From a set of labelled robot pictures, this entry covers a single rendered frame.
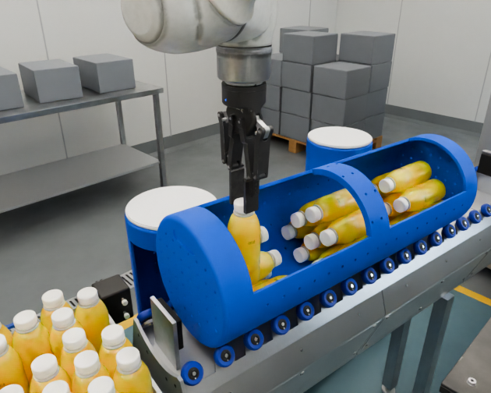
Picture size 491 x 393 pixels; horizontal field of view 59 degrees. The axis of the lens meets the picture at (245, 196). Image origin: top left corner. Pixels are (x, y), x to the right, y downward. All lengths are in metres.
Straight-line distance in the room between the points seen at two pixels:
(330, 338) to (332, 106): 3.37
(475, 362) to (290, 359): 0.41
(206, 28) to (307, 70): 3.89
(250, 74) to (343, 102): 3.55
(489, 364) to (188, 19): 0.68
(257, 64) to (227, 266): 0.35
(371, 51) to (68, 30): 2.71
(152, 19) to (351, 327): 0.89
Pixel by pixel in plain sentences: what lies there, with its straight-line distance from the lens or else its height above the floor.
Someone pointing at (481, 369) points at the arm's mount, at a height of 1.10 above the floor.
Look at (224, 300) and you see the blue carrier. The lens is 0.80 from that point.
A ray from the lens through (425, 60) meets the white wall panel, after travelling 6.07.
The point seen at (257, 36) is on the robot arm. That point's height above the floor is 1.57.
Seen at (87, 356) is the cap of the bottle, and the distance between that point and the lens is 0.82.
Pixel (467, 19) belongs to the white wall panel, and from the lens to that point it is 5.87.
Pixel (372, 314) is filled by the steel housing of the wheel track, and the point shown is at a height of 0.86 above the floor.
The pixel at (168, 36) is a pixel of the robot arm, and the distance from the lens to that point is 0.53.
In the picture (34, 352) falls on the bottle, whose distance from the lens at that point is 0.96.
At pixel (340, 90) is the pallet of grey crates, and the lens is 4.23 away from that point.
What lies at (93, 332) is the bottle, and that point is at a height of 1.00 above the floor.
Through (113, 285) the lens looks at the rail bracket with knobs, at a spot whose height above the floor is 1.00.
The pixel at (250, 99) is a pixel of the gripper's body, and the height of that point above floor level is 1.47.
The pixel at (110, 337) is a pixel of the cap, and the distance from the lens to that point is 0.84.
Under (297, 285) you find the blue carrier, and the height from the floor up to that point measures 1.09.
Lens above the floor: 1.64
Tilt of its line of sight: 26 degrees down
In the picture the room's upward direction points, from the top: straight up
